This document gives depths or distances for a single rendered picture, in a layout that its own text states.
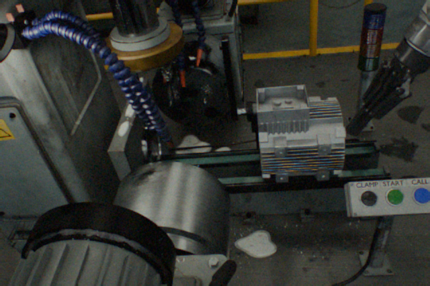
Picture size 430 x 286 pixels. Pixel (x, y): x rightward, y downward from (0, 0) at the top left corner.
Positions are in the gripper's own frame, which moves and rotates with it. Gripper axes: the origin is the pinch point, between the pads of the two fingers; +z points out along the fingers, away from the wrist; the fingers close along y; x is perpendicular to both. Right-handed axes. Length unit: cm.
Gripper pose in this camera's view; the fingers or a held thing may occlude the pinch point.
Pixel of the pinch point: (359, 121)
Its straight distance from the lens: 94.7
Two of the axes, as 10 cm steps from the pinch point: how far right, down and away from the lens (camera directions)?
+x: 9.3, 3.1, 2.1
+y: -0.5, 6.5, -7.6
